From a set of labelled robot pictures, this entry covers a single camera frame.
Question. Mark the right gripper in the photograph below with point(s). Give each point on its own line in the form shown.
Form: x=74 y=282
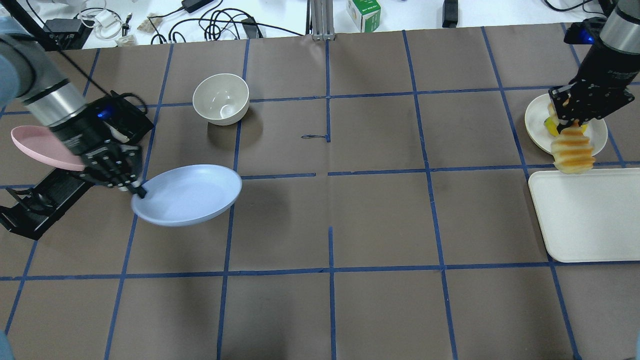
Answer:
x=605 y=75

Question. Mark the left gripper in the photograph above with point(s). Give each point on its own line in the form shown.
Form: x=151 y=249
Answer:
x=81 y=137

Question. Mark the blue plate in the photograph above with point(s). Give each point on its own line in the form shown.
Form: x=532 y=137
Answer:
x=188 y=195

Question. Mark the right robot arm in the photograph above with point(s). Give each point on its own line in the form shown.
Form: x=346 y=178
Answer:
x=622 y=30

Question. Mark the cream plate with lemon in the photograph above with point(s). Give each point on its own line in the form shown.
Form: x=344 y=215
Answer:
x=537 y=112

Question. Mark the black plate rack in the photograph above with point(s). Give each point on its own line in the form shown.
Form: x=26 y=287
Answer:
x=38 y=208

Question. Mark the pink plate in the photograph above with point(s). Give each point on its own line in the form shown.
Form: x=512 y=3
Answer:
x=40 y=144

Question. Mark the yellow lemon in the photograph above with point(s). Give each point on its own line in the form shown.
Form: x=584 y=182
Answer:
x=571 y=128

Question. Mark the cream bowl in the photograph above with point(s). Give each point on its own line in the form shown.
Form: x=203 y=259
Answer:
x=222 y=99

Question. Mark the cream tray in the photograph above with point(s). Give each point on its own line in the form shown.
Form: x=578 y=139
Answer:
x=589 y=217

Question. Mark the black power adapter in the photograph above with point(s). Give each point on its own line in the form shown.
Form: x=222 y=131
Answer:
x=191 y=6

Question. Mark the green white box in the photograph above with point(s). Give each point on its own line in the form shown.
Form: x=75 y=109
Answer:
x=365 y=14

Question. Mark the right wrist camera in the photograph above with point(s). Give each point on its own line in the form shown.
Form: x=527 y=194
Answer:
x=585 y=32

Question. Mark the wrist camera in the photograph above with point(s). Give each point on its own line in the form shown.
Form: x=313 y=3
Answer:
x=585 y=32
x=120 y=114

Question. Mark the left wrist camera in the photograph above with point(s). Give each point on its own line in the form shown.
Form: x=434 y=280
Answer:
x=120 y=114

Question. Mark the aluminium frame post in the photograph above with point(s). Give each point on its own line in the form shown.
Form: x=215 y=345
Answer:
x=320 y=20

